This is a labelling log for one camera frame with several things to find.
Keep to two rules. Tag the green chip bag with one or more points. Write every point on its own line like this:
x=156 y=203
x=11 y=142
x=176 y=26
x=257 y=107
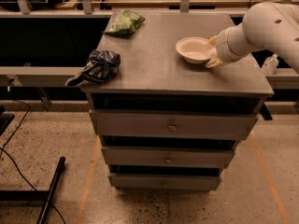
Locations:
x=126 y=23

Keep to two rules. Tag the middle grey drawer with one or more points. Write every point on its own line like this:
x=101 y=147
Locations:
x=167 y=157

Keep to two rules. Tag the grey drawer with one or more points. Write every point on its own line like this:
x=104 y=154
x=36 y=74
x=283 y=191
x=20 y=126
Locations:
x=188 y=182
x=170 y=125
x=167 y=157

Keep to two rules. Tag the bottom grey drawer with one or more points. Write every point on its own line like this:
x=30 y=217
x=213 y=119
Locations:
x=188 y=182

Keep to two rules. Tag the black metal stand leg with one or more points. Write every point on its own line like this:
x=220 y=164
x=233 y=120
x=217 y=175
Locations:
x=43 y=196

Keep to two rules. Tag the top grey drawer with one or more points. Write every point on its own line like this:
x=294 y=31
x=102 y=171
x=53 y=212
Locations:
x=170 y=125

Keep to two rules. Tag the grey drawer cabinet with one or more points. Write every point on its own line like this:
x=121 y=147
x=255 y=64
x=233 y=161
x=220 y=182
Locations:
x=153 y=78

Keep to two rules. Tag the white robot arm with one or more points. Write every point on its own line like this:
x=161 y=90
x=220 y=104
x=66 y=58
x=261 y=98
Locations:
x=267 y=25

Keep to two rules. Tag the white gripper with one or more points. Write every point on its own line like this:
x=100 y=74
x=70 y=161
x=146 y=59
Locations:
x=222 y=46

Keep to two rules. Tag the white paper bowl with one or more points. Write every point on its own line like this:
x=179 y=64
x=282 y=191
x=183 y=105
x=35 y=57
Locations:
x=195 y=50

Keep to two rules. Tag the clear plastic bottle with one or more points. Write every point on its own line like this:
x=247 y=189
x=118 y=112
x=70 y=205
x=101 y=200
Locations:
x=270 y=65

